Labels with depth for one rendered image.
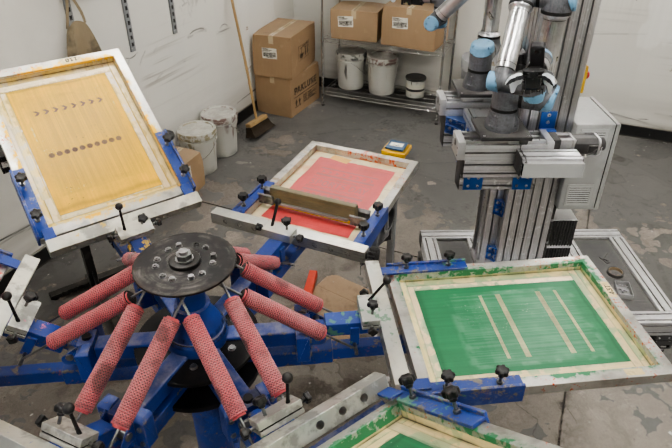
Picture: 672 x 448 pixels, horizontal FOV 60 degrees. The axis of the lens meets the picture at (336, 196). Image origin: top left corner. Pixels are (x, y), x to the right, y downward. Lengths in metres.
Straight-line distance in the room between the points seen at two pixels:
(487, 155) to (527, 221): 0.61
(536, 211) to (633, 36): 2.89
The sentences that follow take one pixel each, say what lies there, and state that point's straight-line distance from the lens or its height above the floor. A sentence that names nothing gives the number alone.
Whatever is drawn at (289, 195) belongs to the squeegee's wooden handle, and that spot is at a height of 1.04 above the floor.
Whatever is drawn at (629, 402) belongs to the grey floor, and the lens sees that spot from 3.36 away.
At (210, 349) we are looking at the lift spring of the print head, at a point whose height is 1.21.
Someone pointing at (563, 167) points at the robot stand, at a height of 1.15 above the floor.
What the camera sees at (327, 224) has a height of 0.96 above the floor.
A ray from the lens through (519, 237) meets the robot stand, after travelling 3.24.
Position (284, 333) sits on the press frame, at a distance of 1.92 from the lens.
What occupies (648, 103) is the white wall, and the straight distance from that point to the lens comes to 5.97.
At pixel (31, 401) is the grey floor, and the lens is 3.39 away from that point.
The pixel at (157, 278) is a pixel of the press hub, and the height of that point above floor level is 1.31.
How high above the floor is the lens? 2.36
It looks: 32 degrees down
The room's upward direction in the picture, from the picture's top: straight up
